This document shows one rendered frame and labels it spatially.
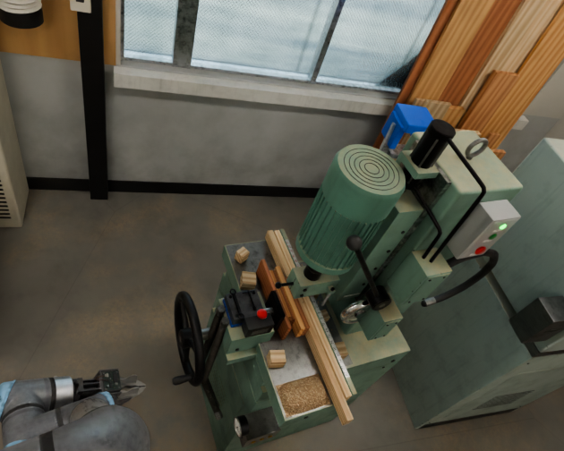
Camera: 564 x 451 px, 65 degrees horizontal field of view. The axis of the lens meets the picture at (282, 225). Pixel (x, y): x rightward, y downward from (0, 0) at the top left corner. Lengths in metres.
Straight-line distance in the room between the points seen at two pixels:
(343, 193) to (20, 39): 1.71
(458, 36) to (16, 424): 2.33
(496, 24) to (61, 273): 2.54
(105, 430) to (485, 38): 2.44
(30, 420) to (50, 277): 1.37
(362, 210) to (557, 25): 2.04
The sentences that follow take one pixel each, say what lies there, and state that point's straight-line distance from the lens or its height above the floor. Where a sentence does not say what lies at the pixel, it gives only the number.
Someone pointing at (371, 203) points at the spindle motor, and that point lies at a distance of 0.97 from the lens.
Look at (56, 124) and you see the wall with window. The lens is 2.58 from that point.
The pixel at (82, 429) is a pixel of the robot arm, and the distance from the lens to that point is 0.66.
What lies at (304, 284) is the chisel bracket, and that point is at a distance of 1.29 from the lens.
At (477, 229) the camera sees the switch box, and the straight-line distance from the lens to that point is 1.18.
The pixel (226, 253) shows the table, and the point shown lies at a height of 0.90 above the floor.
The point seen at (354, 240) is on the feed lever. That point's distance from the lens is 0.94.
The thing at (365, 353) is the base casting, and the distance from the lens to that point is 1.59.
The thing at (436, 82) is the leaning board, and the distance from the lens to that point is 2.60.
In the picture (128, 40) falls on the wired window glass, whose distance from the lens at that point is 2.35.
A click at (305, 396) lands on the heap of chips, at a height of 0.93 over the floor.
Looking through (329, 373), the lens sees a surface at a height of 0.94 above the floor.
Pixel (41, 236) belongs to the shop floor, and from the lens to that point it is 2.68.
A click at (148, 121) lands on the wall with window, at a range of 2.52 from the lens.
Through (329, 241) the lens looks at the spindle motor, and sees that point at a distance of 1.08.
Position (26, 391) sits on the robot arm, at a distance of 1.29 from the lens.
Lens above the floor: 2.09
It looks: 47 degrees down
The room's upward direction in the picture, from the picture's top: 23 degrees clockwise
